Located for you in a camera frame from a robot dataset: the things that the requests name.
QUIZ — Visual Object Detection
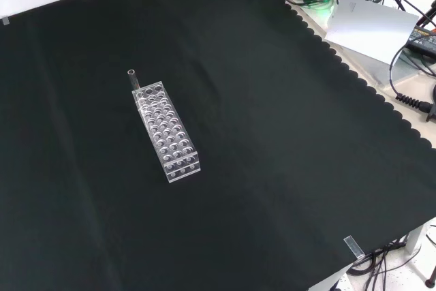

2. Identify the grey table leg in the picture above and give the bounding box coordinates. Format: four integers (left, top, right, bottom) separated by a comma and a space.
406, 216, 436, 256

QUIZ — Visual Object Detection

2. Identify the clear acrylic test tube rack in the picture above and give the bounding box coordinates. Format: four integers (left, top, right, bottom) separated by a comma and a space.
131, 80, 202, 184

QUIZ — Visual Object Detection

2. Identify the black tripod leg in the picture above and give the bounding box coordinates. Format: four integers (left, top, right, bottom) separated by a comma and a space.
423, 224, 436, 288

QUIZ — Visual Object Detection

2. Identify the black cable bundle under table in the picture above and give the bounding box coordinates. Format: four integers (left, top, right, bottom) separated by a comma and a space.
346, 224, 436, 291

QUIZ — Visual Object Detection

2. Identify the black bench cloth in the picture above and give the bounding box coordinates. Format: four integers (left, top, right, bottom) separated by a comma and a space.
0, 0, 436, 291

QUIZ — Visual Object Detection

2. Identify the pale board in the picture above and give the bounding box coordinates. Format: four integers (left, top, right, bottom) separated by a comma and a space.
324, 0, 421, 66

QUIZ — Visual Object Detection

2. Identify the black power adapter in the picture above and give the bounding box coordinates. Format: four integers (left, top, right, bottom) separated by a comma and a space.
404, 24, 436, 59

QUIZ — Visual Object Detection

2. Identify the clear glass test tube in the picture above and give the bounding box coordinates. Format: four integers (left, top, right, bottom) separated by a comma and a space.
127, 69, 144, 112

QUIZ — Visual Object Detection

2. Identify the red and black cable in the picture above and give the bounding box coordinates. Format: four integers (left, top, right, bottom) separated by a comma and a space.
414, 0, 436, 28

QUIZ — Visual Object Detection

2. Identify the black cable with ribbed plug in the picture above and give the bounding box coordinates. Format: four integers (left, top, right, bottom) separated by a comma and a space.
388, 44, 436, 122

